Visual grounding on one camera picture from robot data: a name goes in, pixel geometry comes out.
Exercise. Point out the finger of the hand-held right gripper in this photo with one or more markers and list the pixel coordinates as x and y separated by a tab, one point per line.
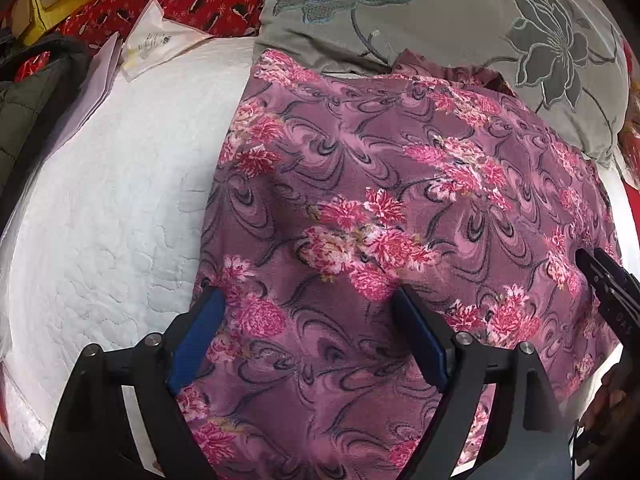
607	290

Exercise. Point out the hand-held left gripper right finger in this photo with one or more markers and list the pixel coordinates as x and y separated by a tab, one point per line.
420	337

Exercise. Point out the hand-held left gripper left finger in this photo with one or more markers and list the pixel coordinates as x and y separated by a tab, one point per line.
197	340

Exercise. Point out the purple floral shirt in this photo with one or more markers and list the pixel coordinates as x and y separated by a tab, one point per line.
375	185

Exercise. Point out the person's right hand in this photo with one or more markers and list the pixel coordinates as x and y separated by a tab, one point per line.
617	395

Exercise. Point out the doll in plastic wrap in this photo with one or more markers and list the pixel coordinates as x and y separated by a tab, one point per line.
631	155

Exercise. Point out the white quilted bedspread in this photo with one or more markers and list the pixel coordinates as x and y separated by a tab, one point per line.
125	185

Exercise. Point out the lavender paper sheet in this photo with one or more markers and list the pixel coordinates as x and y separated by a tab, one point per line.
92	85

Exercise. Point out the dark green padded jacket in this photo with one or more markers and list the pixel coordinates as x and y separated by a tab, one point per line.
25	110

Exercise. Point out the clear plastic packet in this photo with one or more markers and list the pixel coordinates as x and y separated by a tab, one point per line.
160	40

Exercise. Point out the grey floral pillow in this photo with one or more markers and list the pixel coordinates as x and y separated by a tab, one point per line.
450	20

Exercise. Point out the red patterned quilt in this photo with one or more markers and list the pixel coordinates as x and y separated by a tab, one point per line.
200	0

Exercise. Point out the yellow cardboard box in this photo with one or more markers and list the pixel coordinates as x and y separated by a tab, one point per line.
45	5

